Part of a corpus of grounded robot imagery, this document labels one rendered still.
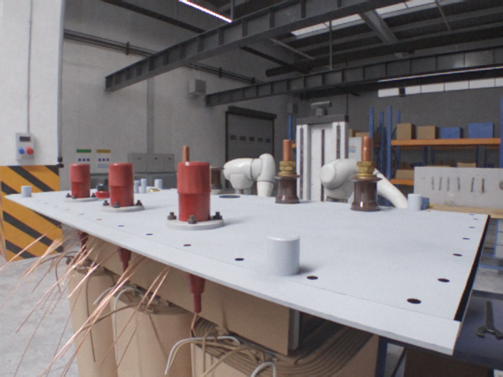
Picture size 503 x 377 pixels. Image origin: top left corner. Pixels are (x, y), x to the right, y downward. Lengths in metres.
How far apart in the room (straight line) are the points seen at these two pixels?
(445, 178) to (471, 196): 0.47
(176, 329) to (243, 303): 0.29
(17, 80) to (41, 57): 0.56
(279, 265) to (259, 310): 0.35
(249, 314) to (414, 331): 0.50
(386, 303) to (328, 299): 0.06
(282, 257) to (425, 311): 0.16
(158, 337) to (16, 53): 5.51
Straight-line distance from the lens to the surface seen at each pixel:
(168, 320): 0.97
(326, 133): 2.04
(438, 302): 0.35
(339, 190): 1.49
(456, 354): 1.24
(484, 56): 12.79
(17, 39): 6.16
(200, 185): 0.66
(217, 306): 0.82
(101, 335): 1.43
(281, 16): 8.60
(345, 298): 0.34
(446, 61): 12.89
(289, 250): 0.38
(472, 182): 5.64
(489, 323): 1.53
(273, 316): 0.71
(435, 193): 5.72
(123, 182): 0.93
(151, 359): 1.05
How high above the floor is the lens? 1.49
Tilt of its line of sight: 4 degrees down
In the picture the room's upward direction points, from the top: straight up
